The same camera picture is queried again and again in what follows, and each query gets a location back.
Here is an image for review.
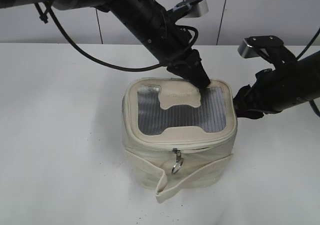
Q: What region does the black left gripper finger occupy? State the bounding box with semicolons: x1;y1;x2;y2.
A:
166;49;211;88

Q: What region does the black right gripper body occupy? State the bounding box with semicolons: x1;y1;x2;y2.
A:
233;68;281;120

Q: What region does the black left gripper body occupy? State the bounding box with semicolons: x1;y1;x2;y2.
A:
109;0;192;62

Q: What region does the cream insulated lunch bag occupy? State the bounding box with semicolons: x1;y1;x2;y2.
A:
122;78;238;203

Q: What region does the silver zipper pull ring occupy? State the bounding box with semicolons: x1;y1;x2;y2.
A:
170;147;185;175

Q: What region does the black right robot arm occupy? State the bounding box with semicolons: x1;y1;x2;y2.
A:
233;52;320;120

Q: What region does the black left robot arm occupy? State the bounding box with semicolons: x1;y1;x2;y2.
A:
0;0;210;89

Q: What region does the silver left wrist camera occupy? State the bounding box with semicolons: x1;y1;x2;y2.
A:
167;0;209;22

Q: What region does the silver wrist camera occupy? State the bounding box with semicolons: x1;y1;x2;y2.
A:
237;35;298;69
167;0;209;22

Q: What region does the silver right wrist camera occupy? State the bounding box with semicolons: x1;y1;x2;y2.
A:
237;35;298;69

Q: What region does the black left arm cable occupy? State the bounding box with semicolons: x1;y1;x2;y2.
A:
33;2;176;71

